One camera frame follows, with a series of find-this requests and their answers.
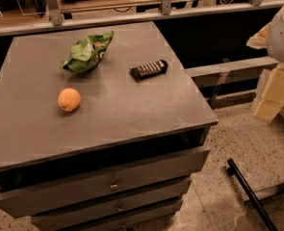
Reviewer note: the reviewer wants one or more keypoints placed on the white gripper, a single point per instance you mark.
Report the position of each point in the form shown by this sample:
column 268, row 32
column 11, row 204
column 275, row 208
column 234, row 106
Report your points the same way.
column 271, row 100

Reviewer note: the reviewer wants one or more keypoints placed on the grey low bench beam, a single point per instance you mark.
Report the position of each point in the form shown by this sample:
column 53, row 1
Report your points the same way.
column 231, row 72

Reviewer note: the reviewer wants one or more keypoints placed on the black metal rod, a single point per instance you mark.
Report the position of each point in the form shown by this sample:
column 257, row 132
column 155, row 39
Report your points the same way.
column 233, row 170

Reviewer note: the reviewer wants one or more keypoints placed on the top grey drawer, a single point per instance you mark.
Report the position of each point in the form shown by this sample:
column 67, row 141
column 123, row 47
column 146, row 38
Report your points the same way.
column 82, row 187

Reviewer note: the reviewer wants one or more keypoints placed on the grey drawer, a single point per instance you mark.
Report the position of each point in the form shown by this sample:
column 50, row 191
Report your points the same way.
column 126, row 220
column 82, row 187
column 111, row 205

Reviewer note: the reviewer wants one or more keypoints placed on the crumpled green chip bag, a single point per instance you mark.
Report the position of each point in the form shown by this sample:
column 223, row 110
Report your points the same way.
column 87, row 53

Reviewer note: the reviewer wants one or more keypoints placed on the grey drawer cabinet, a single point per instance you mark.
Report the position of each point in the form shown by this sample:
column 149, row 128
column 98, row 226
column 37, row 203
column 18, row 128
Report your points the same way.
column 119, row 120

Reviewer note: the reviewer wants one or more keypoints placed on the bottom grey drawer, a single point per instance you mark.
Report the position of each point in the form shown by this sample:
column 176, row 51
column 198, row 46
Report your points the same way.
column 126, row 220

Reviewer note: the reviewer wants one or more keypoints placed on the orange fruit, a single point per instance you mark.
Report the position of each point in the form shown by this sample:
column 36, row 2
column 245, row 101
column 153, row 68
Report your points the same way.
column 69, row 100

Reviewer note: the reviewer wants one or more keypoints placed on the grey metal railing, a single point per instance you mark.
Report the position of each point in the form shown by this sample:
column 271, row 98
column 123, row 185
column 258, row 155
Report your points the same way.
column 94, row 13

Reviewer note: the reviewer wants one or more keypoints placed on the middle grey drawer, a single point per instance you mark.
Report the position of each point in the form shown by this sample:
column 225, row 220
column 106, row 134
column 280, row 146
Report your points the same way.
column 111, row 205

